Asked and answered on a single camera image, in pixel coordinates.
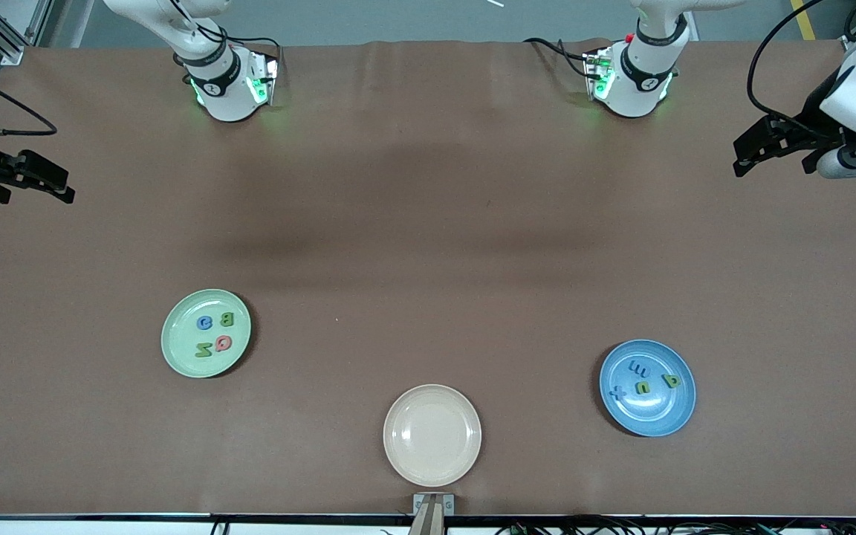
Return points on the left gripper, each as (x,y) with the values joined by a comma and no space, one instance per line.
(809,120)

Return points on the blue letter G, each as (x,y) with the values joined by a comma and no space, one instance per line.
(200,323)

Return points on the green letter N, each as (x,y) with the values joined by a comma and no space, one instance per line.
(203,350)

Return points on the green letter B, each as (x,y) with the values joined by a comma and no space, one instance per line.
(229,320)

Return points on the pink letter Q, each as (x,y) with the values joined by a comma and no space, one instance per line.
(219,343)

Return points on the green letter q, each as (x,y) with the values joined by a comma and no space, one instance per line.
(673,382)

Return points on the blue letter m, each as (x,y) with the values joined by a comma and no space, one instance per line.
(637,367)

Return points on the green letter u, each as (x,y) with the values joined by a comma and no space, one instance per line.
(643,389)

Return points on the blue letter x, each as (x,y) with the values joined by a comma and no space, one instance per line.
(617,391)

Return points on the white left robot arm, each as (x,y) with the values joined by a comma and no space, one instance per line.
(640,89)

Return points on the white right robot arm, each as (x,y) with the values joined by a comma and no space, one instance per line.
(224,96)

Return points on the yellow floor tape strip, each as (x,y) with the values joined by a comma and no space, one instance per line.
(805,22)

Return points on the light green plate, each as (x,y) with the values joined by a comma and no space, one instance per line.
(183,334)

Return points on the blue plate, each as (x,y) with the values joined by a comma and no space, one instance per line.
(651,412)

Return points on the brown table cover sheet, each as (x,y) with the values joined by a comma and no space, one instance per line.
(428,186)

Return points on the beige plate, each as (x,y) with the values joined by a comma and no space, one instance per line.
(432,435)

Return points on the white table edge rail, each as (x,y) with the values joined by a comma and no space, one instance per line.
(101,527)

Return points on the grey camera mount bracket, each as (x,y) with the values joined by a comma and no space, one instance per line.
(433,505)

